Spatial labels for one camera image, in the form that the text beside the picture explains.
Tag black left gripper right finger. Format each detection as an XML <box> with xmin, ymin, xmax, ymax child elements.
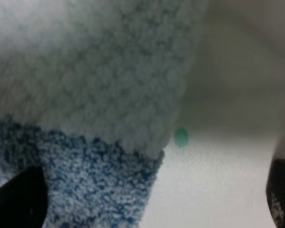
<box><xmin>266</xmin><ymin>159</ymin><xmax>285</xmax><ymax>228</ymax></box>

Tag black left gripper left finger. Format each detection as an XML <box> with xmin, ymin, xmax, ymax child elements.
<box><xmin>0</xmin><ymin>167</ymin><xmax>48</xmax><ymax>228</ymax></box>

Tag blue white striped towel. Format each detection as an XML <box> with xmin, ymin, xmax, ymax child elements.
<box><xmin>0</xmin><ymin>0</ymin><xmax>209</xmax><ymax>228</ymax></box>

